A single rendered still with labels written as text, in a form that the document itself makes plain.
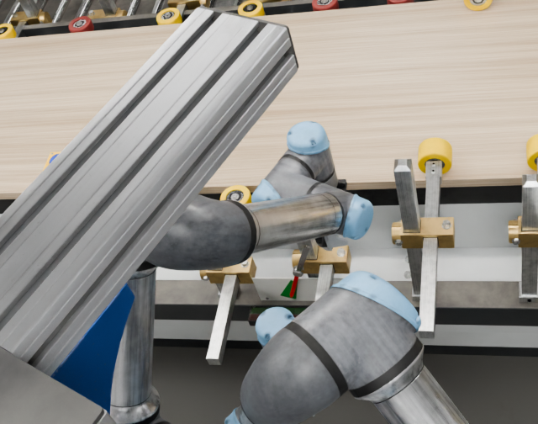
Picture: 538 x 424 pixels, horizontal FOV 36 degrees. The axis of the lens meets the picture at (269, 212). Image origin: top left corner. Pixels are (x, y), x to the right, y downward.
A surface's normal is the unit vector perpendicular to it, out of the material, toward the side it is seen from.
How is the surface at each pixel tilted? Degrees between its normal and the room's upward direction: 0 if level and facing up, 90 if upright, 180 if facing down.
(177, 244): 61
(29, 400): 0
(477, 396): 0
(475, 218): 90
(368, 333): 40
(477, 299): 0
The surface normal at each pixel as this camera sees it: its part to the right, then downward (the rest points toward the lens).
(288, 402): -0.26, 0.45
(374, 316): 0.15, -0.23
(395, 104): -0.22, -0.63
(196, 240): 0.30, 0.18
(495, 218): -0.16, 0.78
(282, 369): -0.46, -0.17
